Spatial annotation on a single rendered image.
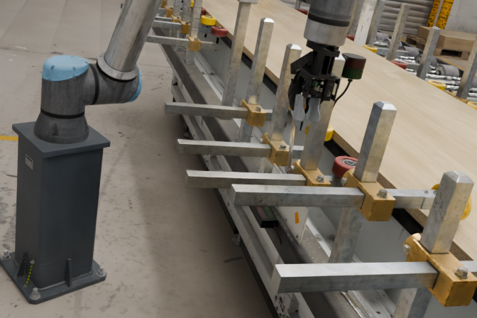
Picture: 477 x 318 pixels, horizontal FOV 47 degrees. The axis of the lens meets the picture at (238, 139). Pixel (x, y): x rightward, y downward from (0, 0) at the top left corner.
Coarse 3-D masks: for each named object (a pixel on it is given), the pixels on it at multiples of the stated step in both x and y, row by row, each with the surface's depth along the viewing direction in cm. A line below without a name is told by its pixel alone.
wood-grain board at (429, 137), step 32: (224, 0) 364; (256, 32) 280; (288, 32) 296; (384, 64) 262; (352, 96) 199; (384, 96) 207; (416, 96) 216; (448, 96) 225; (352, 128) 165; (416, 128) 176; (448, 128) 182; (384, 160) 145; (416, 160) 149; (448, 160) 154
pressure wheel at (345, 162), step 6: (342, 156) 141; (336, 162) 137; (342, 162) 138; (348, 162) 138; (354, 162) 139; (336, 168) 136; (342, 168) 135; (348, 168) 134; (354, 168) 135; (336, 174) 136; (342, 174) 135
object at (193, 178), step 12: (192, 180) 126; (204, 180) 127; (216, 180) 128; (228, 180) 129; (240, 180) 129; (252, 180) 130; (264, 180) 131; (276, 180) 132; (288, 180) 133; (300, 180) 134; (336, 180) 137
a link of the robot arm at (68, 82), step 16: (48, 64) 183; (64, 64) 184; (80, 64) 185; (48, 80) 182; (64, 80) 182; (80, 80) 185; (96, 80) 190; (48, 96) 184; (64, 96) 184; (80, 96) 187; (96, 96) 191; (64, 112) 186; (80, 112) 191
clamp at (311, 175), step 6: (300, 168) 138; (294, 174) 142; (300, 174) 138; (306, 174) 135; (312, 174) 136; (318, 174) 137; (312, 180) 132; (324, 180) 134; (312, 186) 132; (318, 186) 132; (324, 186) 132; (330, 186) 133
